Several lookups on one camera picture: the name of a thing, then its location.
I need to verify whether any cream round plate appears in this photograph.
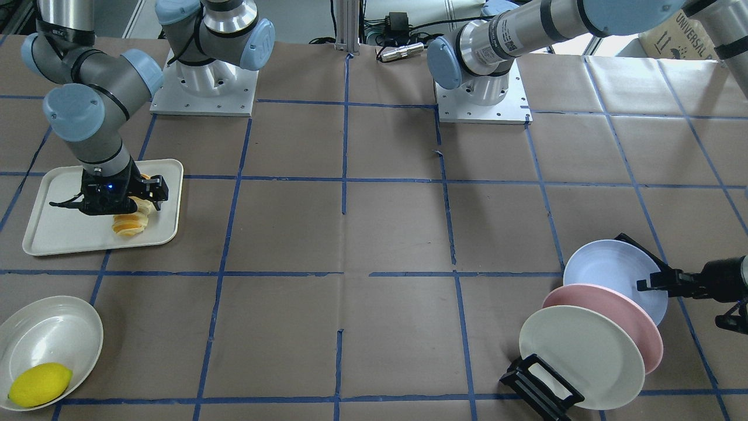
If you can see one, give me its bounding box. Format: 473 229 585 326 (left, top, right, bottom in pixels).
1 296 104 411

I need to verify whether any cream rectangular tray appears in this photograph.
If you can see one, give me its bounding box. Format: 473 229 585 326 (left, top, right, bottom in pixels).
22 159 184 257

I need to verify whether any black dish rack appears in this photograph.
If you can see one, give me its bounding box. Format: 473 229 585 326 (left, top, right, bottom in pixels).
500 234 662 420

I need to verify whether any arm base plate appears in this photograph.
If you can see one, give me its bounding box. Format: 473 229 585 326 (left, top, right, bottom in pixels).
434 61 534 125
150 61 259 117

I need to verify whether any aluminium frame post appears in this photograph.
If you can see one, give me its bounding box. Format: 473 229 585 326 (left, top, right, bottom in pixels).
332 1 364 56

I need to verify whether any silver cylindrical connector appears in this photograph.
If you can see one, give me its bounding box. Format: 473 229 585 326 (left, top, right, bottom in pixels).
376 42 425 63

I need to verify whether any pink plate in rack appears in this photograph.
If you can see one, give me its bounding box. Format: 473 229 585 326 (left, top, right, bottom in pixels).
542 284 664 375

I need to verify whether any cream plate in rack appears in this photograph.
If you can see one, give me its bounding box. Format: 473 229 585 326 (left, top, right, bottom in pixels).
518 305 646 410

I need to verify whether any cardboard box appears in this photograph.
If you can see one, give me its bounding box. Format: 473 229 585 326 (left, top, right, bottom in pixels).
638 11 719 61

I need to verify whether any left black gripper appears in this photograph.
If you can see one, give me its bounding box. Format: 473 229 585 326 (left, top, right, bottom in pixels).
638 256 747 335

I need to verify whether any yellow lemon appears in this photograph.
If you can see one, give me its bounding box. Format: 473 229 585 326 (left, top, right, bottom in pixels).
8 363 73 408

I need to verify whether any blue plate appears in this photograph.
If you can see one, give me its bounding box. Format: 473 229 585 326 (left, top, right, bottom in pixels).
563 239 669 326

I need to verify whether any yellow twisted bread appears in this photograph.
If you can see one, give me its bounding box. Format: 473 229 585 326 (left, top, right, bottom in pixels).
112 195 155 237

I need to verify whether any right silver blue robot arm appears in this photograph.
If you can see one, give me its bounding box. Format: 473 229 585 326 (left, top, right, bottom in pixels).
21 1 276 216

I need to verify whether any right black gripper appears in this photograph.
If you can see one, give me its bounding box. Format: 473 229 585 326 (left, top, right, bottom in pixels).
49 159 169 216

